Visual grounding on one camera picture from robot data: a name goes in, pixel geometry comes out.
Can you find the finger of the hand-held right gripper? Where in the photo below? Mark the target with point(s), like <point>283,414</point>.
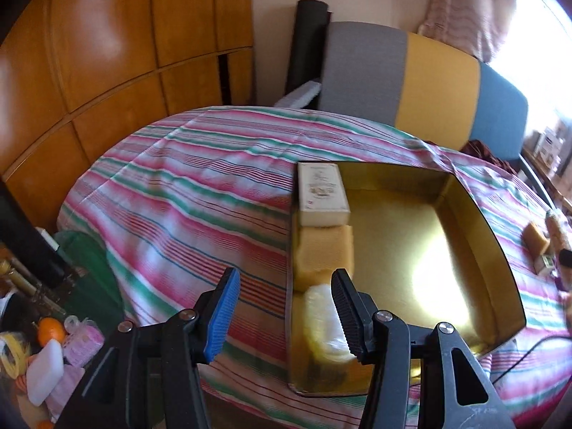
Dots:
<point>566,258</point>

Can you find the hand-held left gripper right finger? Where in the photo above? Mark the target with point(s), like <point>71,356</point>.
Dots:
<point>346,317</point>

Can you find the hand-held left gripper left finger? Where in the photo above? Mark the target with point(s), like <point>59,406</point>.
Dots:
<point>221,317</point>

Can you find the white plastic-wrapped packet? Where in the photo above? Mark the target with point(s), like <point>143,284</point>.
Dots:
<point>321,317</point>

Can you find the yellow sponge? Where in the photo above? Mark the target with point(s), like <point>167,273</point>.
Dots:
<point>321,250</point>
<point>536,237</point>

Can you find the gold tin box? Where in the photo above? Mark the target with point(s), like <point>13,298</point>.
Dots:
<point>424,241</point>

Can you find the white printed box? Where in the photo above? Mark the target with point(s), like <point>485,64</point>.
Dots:
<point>321,192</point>

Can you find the white yellow green packet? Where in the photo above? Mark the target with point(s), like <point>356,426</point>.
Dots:
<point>545,266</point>

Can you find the purple snack packet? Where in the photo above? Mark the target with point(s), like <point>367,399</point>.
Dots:
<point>560,280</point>

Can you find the beige cloth roll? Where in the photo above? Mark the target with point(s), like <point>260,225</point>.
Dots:
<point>561,230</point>

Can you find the wooden desk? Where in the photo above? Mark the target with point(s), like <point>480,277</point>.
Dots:
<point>561,187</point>

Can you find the grey yellow blue chair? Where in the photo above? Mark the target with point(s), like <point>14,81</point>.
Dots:
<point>534,178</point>
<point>438,80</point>

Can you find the white boxes on desk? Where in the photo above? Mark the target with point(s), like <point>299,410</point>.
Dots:
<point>549,145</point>

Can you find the dark red cloth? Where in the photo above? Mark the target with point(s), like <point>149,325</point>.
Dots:
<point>485,149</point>

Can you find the pink packet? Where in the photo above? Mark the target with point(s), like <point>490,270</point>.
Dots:
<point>85,344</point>

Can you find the green bag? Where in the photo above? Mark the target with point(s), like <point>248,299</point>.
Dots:
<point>89,268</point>

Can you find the striped blanket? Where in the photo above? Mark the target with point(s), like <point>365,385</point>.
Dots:
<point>178,178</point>

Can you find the orange fruit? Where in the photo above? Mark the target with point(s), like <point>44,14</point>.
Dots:
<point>50,330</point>

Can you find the white foam block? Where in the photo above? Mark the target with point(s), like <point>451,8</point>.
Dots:
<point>44,371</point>

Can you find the yellow plastic item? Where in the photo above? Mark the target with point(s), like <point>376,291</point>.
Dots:
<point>13,355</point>

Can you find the white flat box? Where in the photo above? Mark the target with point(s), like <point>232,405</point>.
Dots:
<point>299,96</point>

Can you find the pink striped curtain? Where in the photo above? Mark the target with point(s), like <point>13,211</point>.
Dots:
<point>464,4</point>

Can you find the black rolled mat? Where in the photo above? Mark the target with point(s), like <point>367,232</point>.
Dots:
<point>308,44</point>

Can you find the wooden wardrobe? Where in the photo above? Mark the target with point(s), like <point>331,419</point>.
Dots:
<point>111,53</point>

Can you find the black post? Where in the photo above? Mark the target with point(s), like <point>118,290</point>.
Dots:
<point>27,241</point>

